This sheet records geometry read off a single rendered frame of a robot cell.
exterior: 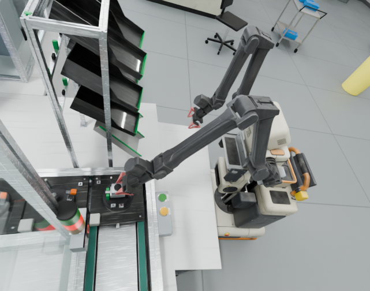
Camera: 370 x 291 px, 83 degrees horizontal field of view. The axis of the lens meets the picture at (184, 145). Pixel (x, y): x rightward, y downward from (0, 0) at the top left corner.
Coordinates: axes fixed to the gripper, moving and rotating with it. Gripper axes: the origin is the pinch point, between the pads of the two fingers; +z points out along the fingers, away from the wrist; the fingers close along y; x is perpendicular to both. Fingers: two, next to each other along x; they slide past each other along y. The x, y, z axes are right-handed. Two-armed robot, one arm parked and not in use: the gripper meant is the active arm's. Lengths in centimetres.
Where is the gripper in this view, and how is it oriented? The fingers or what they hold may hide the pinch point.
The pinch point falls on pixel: (117, 188)
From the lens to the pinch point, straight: 97.7
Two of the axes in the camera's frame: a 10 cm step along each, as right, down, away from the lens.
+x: 5.4, 3.8, 7.5
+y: 1.7, 8.2, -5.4
